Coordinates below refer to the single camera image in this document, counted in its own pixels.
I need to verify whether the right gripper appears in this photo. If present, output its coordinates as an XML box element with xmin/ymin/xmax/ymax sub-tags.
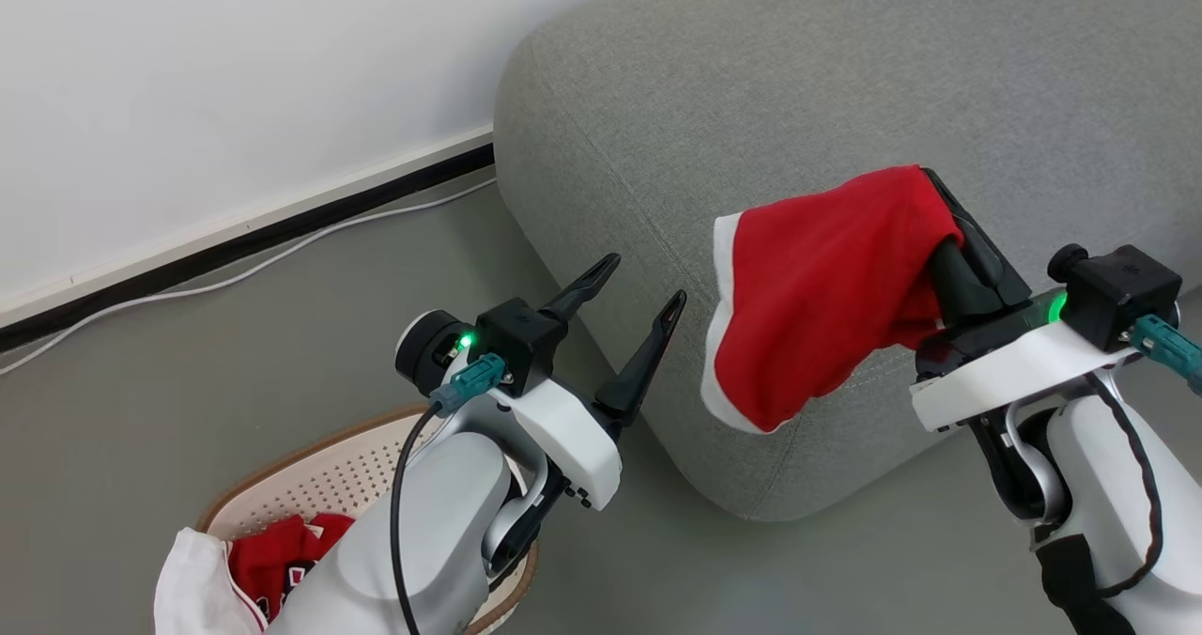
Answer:
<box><xmin>909</xmin><ymin>167</ymin><xmax>1179</xmax><ymax>434</ymax></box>

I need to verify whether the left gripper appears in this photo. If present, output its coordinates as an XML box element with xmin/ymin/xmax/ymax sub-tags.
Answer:
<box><xmin>394</xmin><ymin>253</ymin><xmax>687</xmax><ymax>512</ymax></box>

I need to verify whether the red garment with white trim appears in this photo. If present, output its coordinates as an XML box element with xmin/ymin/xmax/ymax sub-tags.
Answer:
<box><xmin>700</xmin><ymin>165</ymin><xmax>966</xmax><ymax>435</ymax></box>

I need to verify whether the red and white jersey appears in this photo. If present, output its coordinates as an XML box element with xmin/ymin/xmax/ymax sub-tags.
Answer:
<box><xmin>153</xmin><ymin>513</ymin><xmax>358</xmax><ymax>635</ymax></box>

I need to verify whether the grey fabric sofa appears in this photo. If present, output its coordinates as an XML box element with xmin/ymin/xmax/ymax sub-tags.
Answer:
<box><xmin>493</xmin><ymin>0</ymin><xmax>1202</xmax><ymax>523</ymax></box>

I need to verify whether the cream laundry basket brown rim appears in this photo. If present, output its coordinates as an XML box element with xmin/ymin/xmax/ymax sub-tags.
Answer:
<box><xmin>197</xmin><ymin>403</ymin><xmax>541</xmax><ymax>635</ymax></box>

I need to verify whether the black and white skirting board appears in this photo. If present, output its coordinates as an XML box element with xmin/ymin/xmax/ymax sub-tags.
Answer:
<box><xmin>0</xmin><ymin>126</ymin><xmax>497</xmax><ymax>354</ymax></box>

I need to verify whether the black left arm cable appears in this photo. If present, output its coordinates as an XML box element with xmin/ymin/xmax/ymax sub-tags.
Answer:
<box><xmin>389</xmin><ymin>353</ymin><xmax>510</xmax><ymax>635</ymax></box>

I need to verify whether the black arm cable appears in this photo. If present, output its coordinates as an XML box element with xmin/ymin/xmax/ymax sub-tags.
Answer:
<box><xmin>1080</xmin><ymin>314</ymin><xmax>1202</xmax><ymax>600</ymax></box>
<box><xmin>389</xmin><ymin>353</ymin><xmax>510</xmax><ymax>635</ymax></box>

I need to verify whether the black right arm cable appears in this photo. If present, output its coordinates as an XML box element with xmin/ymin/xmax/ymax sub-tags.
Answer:
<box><xmin>1080</xmin><ymin>314</ymin><xmax>1202</xmax><ymax>600</ymax></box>

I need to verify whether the white floor cable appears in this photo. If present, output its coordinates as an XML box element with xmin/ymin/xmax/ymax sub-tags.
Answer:
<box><xmin>0</xmin><ymin>178</ymin><xmax>497</xmax><ymax>378</ymax></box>

